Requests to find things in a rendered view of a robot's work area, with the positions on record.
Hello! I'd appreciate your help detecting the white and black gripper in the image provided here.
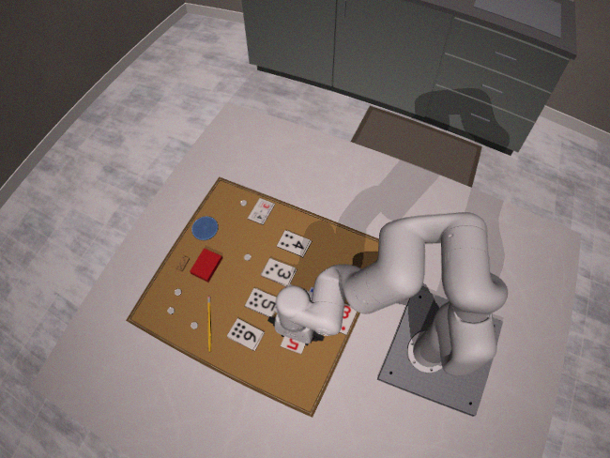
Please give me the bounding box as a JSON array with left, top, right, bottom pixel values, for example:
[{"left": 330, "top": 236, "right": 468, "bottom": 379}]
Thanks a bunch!
[{"left": 267, "top": 315, "right": 325, "bottom": 345}]

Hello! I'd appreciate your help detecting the brown square mat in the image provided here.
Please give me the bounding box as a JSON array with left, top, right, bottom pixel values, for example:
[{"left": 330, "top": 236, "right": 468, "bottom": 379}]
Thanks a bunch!
[
  {"left": 127, "top": 177, "right": 379, "bottom": 417},
  {"left": 131, "top": 181, "right": 379, "bottom": 412}
]

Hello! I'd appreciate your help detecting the blue round disc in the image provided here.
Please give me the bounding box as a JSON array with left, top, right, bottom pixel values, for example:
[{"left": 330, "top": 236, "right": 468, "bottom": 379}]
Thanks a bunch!
[{"left": 191, "top": 217, "right": 218, "bottom": 240}]

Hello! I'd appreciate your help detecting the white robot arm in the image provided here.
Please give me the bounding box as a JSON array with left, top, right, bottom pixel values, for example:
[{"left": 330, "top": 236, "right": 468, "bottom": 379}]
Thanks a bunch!
[{"left": 273, "top": 212, "right": 508, "bottom": 375}]

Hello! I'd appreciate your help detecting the red rectangular box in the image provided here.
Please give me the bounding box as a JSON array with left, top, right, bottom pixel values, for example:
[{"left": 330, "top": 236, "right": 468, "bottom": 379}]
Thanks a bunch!
[{"left": 191, "top": 249, "right": 222, "bottom": 282}]

